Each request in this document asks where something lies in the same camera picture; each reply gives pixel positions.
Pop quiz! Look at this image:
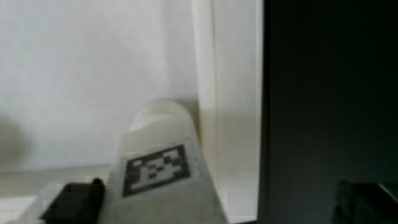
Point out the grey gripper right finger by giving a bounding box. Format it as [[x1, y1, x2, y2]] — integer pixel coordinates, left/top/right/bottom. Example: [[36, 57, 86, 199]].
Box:
[[333, 181, 398, 224]]

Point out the white square tabletop tray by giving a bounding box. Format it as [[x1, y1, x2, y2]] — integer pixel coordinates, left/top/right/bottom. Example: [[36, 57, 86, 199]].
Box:
[[0, 0, 263, 223]]

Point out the white leg with marker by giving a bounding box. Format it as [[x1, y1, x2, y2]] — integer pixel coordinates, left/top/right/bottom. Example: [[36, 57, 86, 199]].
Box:
[[100, 100, 228, 224]]

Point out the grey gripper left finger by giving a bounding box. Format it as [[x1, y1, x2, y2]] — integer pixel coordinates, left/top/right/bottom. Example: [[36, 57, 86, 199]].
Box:
[[39, 178, 105, 224]]

